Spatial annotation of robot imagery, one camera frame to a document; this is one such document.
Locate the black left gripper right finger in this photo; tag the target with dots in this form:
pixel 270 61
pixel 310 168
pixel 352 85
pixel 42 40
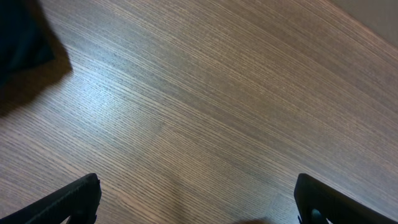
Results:
pixel 319 203

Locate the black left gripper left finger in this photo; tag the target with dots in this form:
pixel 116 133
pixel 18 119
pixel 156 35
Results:
pixel 76 203

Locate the black folded garment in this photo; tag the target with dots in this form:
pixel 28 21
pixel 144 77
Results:
pixel 23 44

